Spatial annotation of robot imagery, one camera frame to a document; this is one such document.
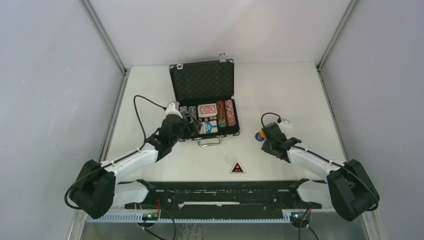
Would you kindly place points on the green chip row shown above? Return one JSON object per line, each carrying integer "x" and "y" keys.
{"x": 183, "y": 109}

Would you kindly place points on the red dice in case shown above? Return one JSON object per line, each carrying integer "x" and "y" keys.
{"x": 207, "y": 119}

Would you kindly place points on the blue playing card box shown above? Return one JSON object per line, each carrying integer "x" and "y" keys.
{"x": 209, "y": 127}

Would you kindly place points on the red black triangle card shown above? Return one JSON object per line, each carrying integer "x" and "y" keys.
{"x": 237, "y": 168}

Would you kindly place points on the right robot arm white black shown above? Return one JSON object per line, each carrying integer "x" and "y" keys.
{"x": 345, "y": 185}

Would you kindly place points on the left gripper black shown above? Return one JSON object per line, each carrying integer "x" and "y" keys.
{"x": 194, "y": 126}

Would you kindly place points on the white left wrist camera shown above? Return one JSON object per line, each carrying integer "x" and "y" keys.
{"x": 172, "y": 109}

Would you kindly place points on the red-white chip row top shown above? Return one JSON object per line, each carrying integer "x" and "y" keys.
{"x": 230, "y": 113}

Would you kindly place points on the blue-white chip row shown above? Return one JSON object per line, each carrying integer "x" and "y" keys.
{"x": 193, "y": 112}

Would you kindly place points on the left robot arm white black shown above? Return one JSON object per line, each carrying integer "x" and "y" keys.
{"x": 100, "y": 187}

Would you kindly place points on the white dealer button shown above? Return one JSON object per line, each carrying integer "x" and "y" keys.
{"x": 230, "y": 159}

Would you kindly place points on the purple blind button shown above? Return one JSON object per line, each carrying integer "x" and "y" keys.
{"x": 259, "y": 137}

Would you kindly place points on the red playing card deck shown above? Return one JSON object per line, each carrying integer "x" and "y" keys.
{"x": 207, "y": 110}

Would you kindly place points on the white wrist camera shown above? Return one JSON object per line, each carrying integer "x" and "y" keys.
{"x": 285, "y": 125}
{"x": 172, "y": 109}

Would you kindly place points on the orange chip row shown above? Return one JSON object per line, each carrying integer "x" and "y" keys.
{"x": 221, "y": 113}

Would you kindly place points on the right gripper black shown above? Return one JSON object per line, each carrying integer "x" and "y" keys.
{"x": 265, "y": 147}

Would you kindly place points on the black mounting rail base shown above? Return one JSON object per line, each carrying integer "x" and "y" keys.
{"x": 214, "y": 202}

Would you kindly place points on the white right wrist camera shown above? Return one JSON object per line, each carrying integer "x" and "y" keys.
{"x": 285, "y": 125}

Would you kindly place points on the black aluminium poker case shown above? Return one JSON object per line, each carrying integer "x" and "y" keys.
{"x": 206, "y": 82}

